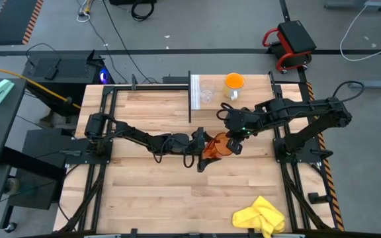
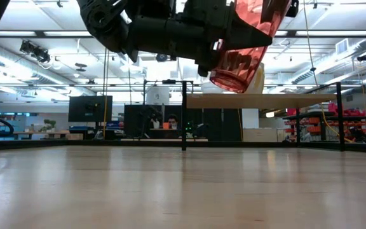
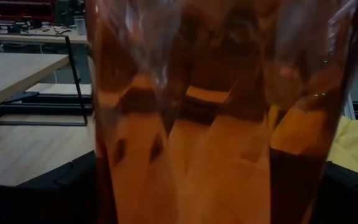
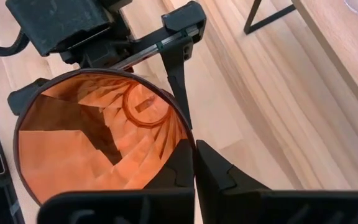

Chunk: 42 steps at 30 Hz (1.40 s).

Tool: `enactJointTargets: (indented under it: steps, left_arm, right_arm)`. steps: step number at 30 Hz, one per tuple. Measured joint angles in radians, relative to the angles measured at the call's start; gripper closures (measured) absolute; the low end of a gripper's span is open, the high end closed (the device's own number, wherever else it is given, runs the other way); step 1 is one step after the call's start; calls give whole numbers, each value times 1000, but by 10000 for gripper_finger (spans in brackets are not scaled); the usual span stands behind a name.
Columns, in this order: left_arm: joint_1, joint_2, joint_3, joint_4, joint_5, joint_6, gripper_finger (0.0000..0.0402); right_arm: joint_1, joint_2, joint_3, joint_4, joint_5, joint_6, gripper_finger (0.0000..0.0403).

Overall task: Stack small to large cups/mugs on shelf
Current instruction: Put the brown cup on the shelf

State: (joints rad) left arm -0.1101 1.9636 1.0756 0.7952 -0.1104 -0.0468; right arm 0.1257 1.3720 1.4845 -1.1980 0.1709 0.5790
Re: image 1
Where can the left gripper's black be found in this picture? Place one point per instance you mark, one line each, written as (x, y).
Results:
(192, 145)

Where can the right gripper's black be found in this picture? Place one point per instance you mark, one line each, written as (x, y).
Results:
(240, 122)

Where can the red faceted plastic tumbler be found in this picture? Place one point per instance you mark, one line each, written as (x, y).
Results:
(218, 148)

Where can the clear glass cup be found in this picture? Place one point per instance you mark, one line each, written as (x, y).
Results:
(207, 91)

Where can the orange juice cup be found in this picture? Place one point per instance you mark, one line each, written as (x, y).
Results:
(234, 81)

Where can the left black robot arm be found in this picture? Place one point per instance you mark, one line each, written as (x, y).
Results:
(137, 135)

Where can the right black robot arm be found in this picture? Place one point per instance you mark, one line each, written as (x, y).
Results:
(296, 110)

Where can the wooden shelf with black legs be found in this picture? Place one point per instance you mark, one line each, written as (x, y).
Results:
(256, 99)

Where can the yellow cloth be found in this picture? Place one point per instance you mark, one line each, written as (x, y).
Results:
(258, 216)

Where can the black clamp knob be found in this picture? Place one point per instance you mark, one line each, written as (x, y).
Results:
(316, 198)

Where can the orange black hazard tape strip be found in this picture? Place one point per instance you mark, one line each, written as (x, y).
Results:
(335, 205)

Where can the red and black rolling stool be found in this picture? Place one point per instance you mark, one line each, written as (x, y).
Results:
(296, 34)

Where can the grey desk foot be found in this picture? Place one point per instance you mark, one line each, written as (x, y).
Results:
(356, 4)
(375, 84)

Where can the black computer with blue light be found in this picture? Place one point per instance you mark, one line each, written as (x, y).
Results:
(68, 67)

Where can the black wheeled stand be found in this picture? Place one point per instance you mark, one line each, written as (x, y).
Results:
(41, 191)

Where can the black box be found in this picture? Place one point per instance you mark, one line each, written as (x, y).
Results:
(121, 2)

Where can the black phone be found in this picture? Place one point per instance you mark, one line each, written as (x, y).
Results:
(51, 73)

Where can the mint green stapler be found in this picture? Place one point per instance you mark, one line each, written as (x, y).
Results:
(2, 90)

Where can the black mat with hazard stripes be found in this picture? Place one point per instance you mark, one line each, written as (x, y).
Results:
(12, 20)

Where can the black aluminium table frame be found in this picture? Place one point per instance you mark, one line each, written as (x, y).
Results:
(151, 87)

